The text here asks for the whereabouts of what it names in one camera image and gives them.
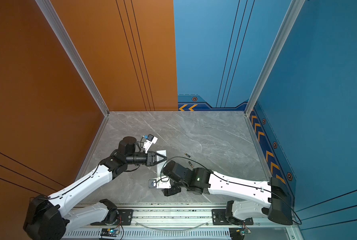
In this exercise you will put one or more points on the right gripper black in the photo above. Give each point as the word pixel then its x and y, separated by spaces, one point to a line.
pixel 168 192

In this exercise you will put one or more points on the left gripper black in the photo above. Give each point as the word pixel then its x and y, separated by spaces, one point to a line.
pixel 150 160

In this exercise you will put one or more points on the white remote control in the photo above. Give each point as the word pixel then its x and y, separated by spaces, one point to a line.
pixel 159 166

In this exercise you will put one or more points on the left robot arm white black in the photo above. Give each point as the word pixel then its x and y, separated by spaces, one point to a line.
pixel 49 218

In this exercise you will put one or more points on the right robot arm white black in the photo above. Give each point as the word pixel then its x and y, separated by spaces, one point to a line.
pixel 251 199

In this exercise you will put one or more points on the left circuit board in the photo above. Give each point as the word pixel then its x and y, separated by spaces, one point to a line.
pixel 109 233

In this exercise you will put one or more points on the circuit board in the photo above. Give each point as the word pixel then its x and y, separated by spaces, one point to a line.
pixel 109 233
pixel 238 233

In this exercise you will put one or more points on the right circuit board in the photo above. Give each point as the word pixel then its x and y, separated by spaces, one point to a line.
pixel 238 233

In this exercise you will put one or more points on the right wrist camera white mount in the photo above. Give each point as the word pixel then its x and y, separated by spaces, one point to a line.
pixel 160 183

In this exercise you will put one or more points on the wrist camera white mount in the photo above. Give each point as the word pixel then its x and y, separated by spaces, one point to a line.
pixel 148 141
pixel 160 183

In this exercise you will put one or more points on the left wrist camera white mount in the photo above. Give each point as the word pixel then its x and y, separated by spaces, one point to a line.
pixel 148 141

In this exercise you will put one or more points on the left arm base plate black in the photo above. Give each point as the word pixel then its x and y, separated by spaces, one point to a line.
pixel 123 216

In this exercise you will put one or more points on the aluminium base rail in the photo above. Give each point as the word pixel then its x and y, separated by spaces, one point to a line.
pixel 160 216

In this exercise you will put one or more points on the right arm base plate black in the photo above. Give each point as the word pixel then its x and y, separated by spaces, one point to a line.
pixel 223 217

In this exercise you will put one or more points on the white slotted cable duct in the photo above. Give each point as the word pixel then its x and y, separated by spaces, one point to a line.
pixel 149 234

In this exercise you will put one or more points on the left aluminium corner post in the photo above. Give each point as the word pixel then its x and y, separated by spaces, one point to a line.
pixel 62 35

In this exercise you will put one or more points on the aluminium corner post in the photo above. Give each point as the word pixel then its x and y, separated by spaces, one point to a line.
pixel 62 35
pixel 278 43

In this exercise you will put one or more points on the right aluminium corner post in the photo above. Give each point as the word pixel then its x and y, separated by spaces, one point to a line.
pixel 278 43

